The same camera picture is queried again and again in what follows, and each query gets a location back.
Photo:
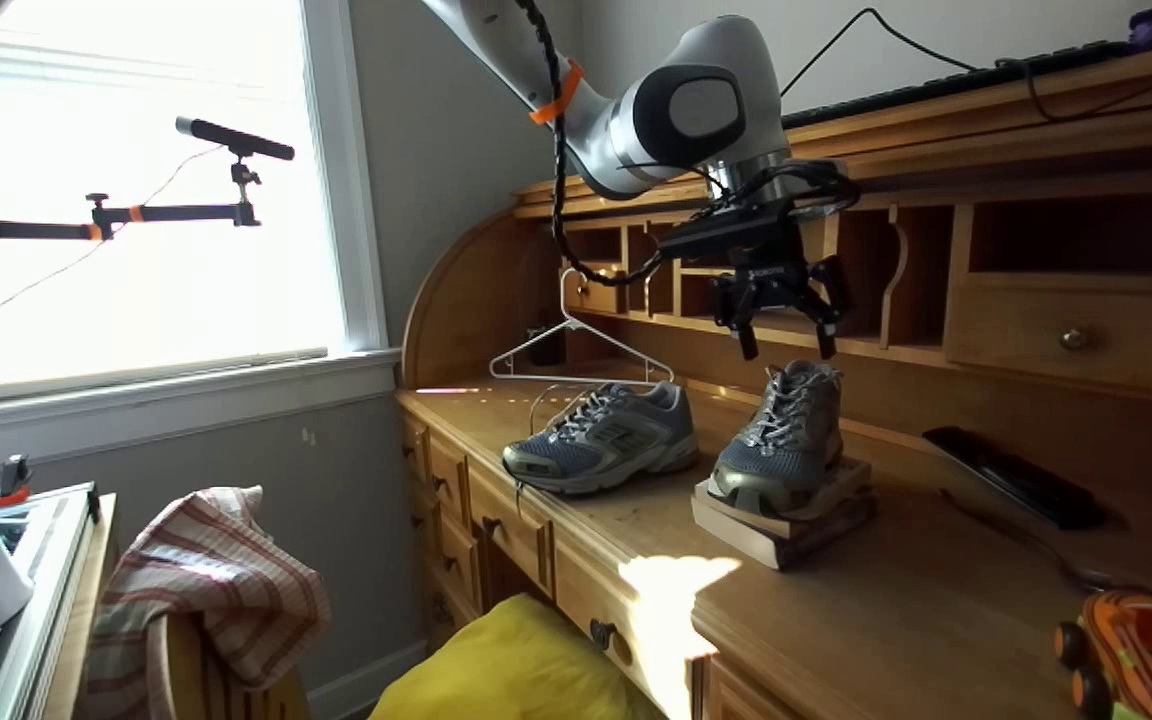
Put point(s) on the orange striped toy car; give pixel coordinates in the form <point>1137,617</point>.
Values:
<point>1151,662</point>

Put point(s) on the black remote control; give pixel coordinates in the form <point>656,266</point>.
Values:
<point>1019,474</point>

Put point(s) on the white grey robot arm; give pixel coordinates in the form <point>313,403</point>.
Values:
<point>680,105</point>

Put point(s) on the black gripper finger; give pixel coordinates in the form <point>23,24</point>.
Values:
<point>826,309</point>
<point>742,322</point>

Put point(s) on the blue white sneaker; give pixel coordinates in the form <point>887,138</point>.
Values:
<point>602,442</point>
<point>779,452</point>

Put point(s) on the black bar camera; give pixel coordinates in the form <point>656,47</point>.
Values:
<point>228,138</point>

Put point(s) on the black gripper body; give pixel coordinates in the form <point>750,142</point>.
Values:
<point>774,260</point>

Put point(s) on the white framed side table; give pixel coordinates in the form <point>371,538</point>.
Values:
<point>56,587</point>

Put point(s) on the dark purple cover book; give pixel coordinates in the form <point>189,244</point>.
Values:
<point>789,546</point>

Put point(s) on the round brass drawer knob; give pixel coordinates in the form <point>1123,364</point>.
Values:
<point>1078,338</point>

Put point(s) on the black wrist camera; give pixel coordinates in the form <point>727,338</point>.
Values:
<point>711,238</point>

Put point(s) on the striped cloth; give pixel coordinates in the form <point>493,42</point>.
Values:
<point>201,574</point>

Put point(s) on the wooden chair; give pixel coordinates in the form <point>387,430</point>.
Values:
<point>197,680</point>

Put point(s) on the white framed window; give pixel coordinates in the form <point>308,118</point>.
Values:
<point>111,304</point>

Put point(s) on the yellow pillow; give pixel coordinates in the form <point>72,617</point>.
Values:
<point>510,664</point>

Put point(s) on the black keyboard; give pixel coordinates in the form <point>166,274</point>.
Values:
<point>977,76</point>

